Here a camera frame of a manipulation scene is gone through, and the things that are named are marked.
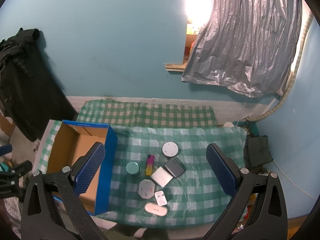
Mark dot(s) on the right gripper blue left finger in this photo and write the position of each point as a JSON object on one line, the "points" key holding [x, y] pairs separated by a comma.
{"points": [[85, 168]]}

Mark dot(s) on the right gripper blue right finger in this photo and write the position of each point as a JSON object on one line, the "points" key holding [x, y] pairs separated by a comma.
{"points": [[224, 168]]}

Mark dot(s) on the green metal tin can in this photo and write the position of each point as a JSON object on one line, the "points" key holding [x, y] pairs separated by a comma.
{"points": [[132, 168]]}

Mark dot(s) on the dark grey power adapter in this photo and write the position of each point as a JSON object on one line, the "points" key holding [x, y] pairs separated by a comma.
{"points": [[174, 167]]}

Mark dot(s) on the grey octagonal device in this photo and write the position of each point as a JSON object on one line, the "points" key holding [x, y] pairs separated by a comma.
{"points": [[146, 189]]}

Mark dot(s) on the pink yellow lighter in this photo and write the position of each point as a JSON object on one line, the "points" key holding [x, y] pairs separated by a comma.
{"points": [[149, 165]]}

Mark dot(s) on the white square power adapter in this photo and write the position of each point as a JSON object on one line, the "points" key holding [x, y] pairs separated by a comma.
{"points": [[161, 177]]}

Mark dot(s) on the round white black device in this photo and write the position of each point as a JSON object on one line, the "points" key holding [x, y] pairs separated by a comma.
{"points": [[170, 149]]}

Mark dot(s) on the small white pink card case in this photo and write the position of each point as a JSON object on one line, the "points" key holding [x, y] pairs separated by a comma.
{"points": [[160, 198]]}

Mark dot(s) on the white oval case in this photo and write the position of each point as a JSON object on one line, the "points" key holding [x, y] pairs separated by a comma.
{"points": [[155, 209]]}

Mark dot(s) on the blue brown cardboard box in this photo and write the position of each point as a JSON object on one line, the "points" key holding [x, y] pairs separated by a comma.
{"points": [[73, 140]]}

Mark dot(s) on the green checkered tablecloth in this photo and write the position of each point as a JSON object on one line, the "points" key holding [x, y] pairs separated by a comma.
{"points": [[194, 198]]}

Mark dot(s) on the black pouch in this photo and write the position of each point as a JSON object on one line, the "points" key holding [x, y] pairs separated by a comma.
{"points": [[258, 151]]}

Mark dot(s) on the black hanging clothes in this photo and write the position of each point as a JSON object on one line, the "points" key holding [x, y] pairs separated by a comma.
{"points": [[30, 94]]}

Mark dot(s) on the grey plastic curtain sheet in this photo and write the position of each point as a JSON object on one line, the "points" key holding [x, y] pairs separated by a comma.
{"points": [[247, 46]]}

